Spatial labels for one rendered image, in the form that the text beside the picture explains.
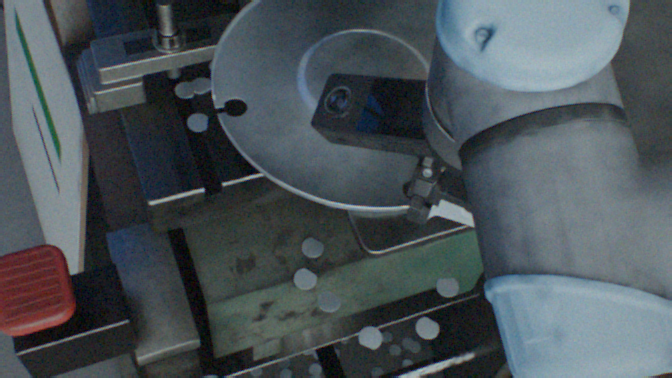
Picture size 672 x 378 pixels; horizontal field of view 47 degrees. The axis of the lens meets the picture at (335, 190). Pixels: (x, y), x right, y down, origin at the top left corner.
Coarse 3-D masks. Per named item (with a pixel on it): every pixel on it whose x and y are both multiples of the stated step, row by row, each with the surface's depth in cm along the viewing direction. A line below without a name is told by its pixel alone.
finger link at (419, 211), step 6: (414, 198) 54; (420, 198) 54; (426, 198) 55; (414, 204) 54; (420, 204) 54; (426, 204) 55; (408, 210) 55; (414, 210) 54; (420, 210) 54; (426, 210) 55; (408, 216) 56; (414, 216) 55; (420, 216) 55; (426, 216) 55; (420, 222) 56
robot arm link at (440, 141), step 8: (424, 96) 43; (424, 104) 43; (424, 112) 43; (424, 120) 44; (432, 120) 42; (424, 128) 44; (432, 128) 42; (440, 128) 41; (432, 136) 43; (440, 136) 42; (448, 136) 41; (432, 144) 44; (440, 144) 43; (448, 144) 42; (440, 152) 44; (448, 152) 43; (448, 160) 44; (456, 160) 43; (456, 168) 44
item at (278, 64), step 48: (288, 0) 78; (336, 0) 78; (384, 0) 79; (432, 0) 80; (240, 48) 74; (288, 48) 74; (336, 48) 74; (384, 48) 74; (432, 48) 76; (240, 96) 71; (288, 96) 71; (240, 144) 68; (288, 144) 68; (336, 192) 66; (384, 192) 66
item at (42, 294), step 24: (0, 264) 62; (24, 264) 62; (48, 264) 62; (0, 288) 61; (24, 288) 61; (48, 288) 61; (72, 288) 62; (0, 312) 60; (24, 312) 60; (48, 312) 60; (72, 312) 61
